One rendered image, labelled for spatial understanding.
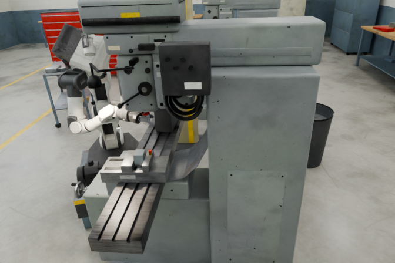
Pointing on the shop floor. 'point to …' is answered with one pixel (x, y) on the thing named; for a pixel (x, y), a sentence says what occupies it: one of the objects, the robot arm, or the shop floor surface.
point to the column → (258, 159)
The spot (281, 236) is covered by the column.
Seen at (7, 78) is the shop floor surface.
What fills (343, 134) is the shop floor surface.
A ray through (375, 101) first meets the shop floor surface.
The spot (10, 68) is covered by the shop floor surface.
